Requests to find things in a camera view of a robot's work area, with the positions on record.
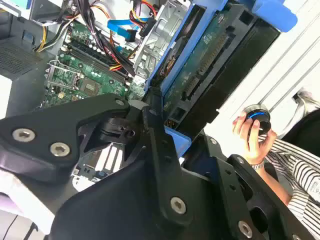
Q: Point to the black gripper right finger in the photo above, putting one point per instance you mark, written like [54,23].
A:
[230,175]

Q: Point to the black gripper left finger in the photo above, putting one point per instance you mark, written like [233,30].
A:
[37,150]

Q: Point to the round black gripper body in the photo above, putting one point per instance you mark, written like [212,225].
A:
[120,205]

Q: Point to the hard disk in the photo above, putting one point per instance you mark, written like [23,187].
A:
[200,62]

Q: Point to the person's hand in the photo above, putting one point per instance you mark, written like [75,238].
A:
[252,150]

